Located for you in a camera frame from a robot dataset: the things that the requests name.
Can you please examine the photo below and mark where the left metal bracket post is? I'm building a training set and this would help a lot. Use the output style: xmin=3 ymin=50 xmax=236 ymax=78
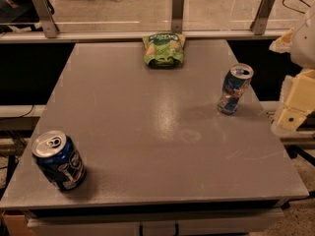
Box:
xmin=32 ymin=0 xmax=59 ymax=38

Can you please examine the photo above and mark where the metal bracket post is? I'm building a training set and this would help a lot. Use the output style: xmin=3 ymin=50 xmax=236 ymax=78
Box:
xmin=171 ymin=0 xmax=184 ymax=33
xmin=250 ymin=0 xmax=276 ymax=35
xmin=32 ymin=0 xmax=59 ymax=38

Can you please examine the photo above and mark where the middle metal bracket post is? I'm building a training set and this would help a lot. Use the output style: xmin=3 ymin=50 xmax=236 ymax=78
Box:
xmin=171 ymin=0 xmax=184 ymax=33

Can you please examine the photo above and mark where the right metal bracket post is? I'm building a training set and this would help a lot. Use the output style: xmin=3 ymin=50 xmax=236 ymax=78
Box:
xmin=250 ymin=0 xmax=276 ymax=35

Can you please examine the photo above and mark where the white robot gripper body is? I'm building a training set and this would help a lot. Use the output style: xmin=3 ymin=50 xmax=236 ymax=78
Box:
xmin=290 ymin=4 xmax=315 ymax=68

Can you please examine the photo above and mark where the green rice chip bag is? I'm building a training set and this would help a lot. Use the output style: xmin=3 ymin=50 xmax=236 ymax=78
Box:
xmin=143 ymin=33 xmax=186 ymax=67

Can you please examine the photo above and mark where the blue silver redbull can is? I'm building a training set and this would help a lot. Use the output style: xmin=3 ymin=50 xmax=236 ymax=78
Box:
xmin=218 ymin=63 xmax=254 ymax=115

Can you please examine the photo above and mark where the dark blue pepsi can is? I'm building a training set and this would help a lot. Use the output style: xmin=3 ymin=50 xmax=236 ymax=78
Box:
xmin=31 ymin=131 xmax=86 ymax=191

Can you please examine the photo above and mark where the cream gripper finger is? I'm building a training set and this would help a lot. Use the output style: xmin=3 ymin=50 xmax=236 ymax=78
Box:
xmin=273 ymin=69 xmax=315 ymax=132
xmin=269 ymin=29 xmax=293 ymax=53

